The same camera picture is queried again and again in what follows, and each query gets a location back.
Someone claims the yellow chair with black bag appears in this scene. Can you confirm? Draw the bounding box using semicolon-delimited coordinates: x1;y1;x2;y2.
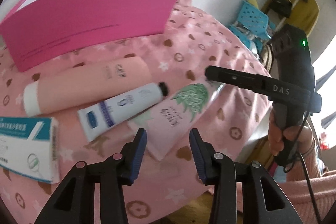
262;0;320;40

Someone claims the person's right hand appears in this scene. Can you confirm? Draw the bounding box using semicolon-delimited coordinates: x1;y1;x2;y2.
268;112;317;161

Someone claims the large pink tube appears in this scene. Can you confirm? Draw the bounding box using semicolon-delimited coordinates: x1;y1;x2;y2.
23;56;153;118

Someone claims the black handbag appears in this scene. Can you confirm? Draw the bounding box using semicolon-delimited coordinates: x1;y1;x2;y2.
270;0;293;18

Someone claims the pink printed blanket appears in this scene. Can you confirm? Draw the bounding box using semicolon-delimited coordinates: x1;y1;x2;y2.
0;0;274;224

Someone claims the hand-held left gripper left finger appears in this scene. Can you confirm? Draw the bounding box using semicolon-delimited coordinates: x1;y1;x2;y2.
34;128;147;224

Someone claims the pink tube with green leaves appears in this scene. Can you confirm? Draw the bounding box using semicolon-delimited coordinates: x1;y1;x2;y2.
128;83;224;161

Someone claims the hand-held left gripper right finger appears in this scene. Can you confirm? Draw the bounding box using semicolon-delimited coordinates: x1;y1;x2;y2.
189;128;304;224

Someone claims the white blue hand cream tube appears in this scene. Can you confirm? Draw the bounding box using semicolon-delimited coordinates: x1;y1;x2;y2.
77;81;169;143

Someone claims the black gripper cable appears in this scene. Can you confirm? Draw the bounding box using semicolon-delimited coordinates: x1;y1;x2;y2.
297;109;324;224

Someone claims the white and teal carton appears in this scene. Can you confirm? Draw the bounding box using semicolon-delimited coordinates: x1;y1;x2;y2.
0;116;60;185

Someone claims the pink cardboard box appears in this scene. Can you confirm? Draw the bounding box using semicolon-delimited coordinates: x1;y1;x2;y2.
0;0;182;73

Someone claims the blue plastic basket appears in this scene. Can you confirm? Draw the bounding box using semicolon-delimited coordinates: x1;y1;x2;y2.
227;0;272;46

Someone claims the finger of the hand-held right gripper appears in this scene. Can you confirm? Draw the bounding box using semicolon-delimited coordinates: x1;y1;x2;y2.
205;65;266;95

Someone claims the person's right forearm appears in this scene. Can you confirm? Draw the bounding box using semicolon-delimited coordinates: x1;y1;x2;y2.
278;135;336;224

